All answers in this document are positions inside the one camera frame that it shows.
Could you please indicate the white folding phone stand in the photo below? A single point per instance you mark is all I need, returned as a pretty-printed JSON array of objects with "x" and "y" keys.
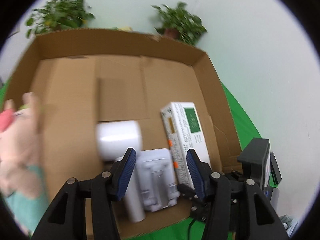
[{"x": 157, "y": 180}]

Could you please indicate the white handheld fan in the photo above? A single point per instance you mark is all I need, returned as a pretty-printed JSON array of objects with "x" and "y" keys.
[{"x": 113, "y": 139}]

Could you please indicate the long brown cardboard box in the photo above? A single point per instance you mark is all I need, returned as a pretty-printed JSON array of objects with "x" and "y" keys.
[{"x": 67, "y": 88}]

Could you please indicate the potted green plant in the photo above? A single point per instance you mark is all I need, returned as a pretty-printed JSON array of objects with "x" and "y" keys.
[
  {"x": 179, "y": 24},
  {"x": 58, "y": 15}
]

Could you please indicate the green tablecloth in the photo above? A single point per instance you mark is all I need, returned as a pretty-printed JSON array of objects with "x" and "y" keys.
[{"x": 237, "y": 119}]

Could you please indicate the left potted green plant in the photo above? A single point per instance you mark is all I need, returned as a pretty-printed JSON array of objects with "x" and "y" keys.
[{"x": 58, "y": 15}]

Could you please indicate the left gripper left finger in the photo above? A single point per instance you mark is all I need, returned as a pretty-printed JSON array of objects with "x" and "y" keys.
[{"x": 65, "y": 217}]

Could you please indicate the large open cardboard tray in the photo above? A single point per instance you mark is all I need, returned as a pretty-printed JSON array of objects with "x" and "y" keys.
[{"x": 138, "y": 75}]

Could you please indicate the black remote on table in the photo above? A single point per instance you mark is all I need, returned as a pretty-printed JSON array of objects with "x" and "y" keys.
[{"x": 276, "y": 175}]

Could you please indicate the white green medicine box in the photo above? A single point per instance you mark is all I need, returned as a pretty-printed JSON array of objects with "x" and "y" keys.
[{"x": 184, "y": 132}]

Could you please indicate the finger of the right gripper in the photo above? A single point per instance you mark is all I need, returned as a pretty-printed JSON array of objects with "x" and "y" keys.
[{"x": 199, "y": 210}]

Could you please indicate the pink pig plush toy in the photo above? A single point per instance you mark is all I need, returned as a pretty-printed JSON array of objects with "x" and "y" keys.
[{"x": 23, "y": 185}]

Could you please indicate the right potted green plant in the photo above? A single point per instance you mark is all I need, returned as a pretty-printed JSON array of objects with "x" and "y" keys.
[{"x": 179, "y": 24}]

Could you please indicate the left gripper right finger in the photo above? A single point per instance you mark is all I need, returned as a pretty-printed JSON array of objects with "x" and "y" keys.
[{"x": 256, "y": 219}]

